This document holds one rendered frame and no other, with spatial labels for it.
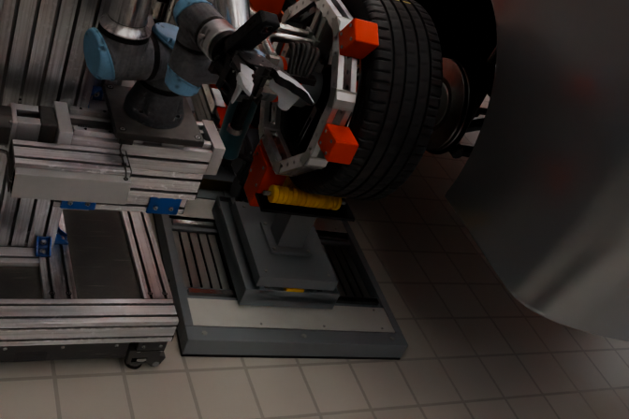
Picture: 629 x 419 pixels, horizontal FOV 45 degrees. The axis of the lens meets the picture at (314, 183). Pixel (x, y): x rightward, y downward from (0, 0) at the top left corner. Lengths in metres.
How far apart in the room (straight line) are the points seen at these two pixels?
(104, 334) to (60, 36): 0.83
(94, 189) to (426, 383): 1.49
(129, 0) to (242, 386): 1.30
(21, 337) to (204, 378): 0.59
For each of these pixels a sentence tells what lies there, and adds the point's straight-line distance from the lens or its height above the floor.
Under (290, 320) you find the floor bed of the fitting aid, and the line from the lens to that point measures 2.64.
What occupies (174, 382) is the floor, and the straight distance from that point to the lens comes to 2.41.
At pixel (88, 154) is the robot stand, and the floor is 0.74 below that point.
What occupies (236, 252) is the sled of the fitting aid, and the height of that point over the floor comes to 0.15.
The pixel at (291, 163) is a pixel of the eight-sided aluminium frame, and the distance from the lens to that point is 2.25.
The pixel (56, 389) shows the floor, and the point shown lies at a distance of 2.32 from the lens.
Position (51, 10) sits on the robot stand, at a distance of 1.93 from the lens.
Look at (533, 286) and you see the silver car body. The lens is 2.02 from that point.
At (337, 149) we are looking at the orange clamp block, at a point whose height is 0.86.
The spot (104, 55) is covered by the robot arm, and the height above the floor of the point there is 1.01.
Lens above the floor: 1.80
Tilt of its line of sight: 31 degrees down
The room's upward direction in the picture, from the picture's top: 25 degrees clockwise
